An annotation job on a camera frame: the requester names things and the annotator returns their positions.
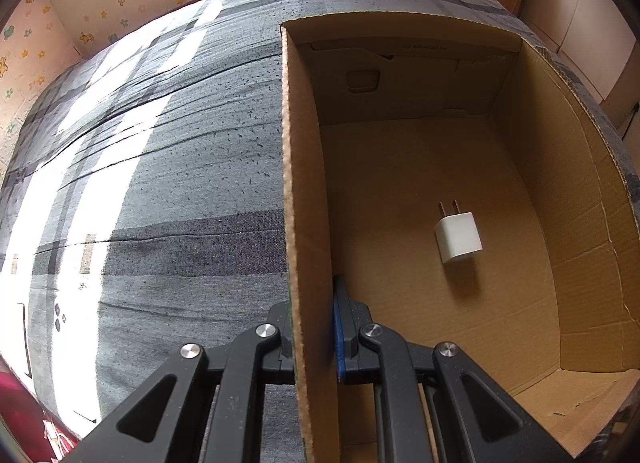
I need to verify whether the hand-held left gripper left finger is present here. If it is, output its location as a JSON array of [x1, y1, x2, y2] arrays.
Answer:
[[65, 301, 296, 463]]

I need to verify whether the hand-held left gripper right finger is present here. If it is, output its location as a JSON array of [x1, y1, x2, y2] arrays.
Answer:
[[333, 274, 576, 463]]

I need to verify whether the cardboard box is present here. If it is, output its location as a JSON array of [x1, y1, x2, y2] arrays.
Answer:
[[279, 10, 640, 463]]

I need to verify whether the small white plug charger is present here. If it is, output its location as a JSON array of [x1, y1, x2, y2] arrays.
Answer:
[[433, 200, 484, 266]]

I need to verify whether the grey plaid bedsheet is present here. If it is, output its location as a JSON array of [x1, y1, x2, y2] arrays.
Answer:
[[0, 0, 640, 463]]

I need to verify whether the red cloth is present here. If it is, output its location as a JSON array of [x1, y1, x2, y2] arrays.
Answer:
[[0, 358, 81, 463]]

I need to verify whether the white cabinet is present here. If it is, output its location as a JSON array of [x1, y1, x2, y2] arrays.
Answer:
[[520, 0, 640, 139]]

